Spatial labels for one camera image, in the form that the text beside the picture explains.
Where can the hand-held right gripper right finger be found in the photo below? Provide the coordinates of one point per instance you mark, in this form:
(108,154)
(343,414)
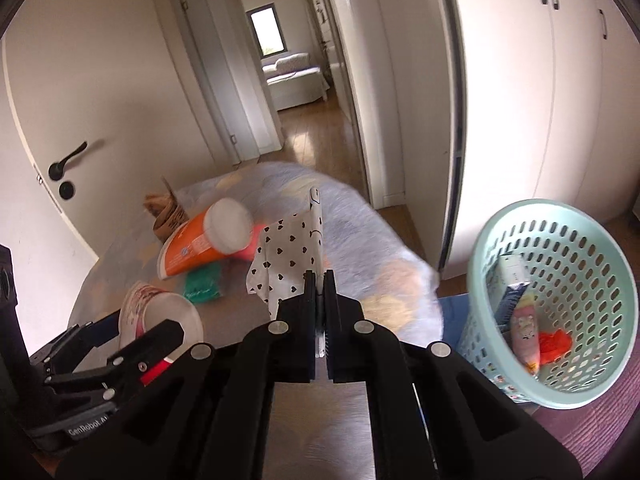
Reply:
(345,340)

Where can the heart print paper bag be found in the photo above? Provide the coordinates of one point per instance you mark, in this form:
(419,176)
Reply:
(285,255)

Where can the white room door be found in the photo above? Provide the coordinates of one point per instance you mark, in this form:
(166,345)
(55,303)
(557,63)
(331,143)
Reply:
(100,60)

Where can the green packet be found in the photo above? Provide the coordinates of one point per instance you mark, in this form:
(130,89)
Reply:
(202,285)

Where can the white wardrobe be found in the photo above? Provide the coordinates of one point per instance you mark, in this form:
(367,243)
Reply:
(525,110)

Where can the white bed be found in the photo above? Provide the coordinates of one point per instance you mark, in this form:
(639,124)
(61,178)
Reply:
(300,87)

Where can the red plastic bag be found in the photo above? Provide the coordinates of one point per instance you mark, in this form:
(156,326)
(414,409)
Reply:
(555,347)

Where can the mint plastic basket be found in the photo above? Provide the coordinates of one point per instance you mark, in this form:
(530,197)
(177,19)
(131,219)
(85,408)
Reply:
(590,260)

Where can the brown paper bag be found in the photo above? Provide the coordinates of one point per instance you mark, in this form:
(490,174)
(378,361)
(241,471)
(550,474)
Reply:
(167,215)

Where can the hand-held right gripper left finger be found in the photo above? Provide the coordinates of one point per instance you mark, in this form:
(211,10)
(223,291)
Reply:
(295,340)

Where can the small pink yellow bottle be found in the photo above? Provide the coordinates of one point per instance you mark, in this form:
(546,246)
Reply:
(526,340)

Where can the dark framed window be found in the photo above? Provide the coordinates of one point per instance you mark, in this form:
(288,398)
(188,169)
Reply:
(267,30)

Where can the purple floor mat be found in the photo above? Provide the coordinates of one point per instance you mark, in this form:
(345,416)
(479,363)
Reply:
(585,425)

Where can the orange bottle white cap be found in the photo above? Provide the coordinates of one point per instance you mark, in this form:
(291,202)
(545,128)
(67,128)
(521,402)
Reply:
(200,240)

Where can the red and white paper cup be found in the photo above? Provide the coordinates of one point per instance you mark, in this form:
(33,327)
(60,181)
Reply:
(165,310)

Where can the black door lock knob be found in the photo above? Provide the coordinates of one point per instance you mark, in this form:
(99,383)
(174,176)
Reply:
(66,189)

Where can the white and blue carton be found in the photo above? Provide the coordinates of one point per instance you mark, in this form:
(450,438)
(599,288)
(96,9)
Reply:
(512,285)

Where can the folded white quilt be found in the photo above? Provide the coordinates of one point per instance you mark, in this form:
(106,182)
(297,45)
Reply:
(287,64)

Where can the scallop pattern blanket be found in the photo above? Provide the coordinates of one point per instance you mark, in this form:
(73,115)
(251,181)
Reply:
(360,240)

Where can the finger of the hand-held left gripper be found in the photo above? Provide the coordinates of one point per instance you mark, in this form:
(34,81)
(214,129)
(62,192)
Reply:
(145,347)
(75,342)

